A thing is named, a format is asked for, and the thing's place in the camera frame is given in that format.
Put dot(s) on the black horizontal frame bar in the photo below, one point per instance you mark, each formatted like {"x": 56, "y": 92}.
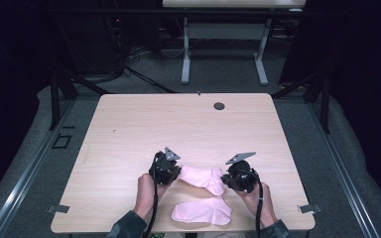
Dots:
{"x": 211, "y": 12}

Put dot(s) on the pink sock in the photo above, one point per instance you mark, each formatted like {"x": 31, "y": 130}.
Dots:
{"x": 202, "y": 178}
{"x": 201, "y": 211}

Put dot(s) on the white desk with metal legs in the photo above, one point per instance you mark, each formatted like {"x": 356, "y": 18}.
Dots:
{"x": 225, "y": 31}

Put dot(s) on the aluminium floor rail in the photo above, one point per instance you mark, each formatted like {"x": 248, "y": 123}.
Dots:
{"x": 29, "y": 172}
{"x": 344, "y": 175}

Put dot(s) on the black metal frame post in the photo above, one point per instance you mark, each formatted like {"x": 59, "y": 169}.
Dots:
{"x": 325, "y": 105}
{"x": 54, "y": 99}

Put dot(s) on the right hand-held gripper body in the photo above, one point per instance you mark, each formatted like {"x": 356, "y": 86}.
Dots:
{"x": 241, "y": 178}

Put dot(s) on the person's right hand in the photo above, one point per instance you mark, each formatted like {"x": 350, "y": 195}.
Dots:
{"x": 258, "y": 203}

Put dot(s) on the person's left hand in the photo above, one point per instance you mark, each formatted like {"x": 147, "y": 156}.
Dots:
{"x": 149, "y": 195}

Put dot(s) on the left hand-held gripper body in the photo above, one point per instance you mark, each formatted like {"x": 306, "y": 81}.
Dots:
{"x": 163, "y": 170}

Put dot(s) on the dark equipment rack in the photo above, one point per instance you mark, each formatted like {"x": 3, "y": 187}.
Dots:
{"x": 112, "y": 36}

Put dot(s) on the dark round table grommet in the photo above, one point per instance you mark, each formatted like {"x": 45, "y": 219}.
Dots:
{"x": 219, "y": 106}

